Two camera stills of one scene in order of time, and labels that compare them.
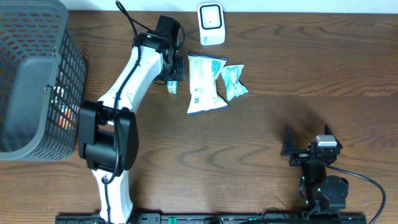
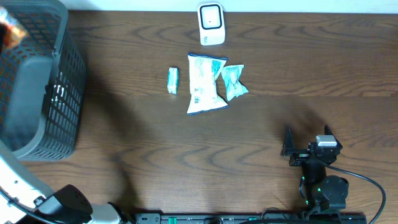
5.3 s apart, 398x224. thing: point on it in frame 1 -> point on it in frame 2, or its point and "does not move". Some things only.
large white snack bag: (204, 97) does not move
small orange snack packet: (64, 121) -> (12, 32)
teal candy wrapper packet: (231, 74) does not move
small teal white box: (172, 86) does not move
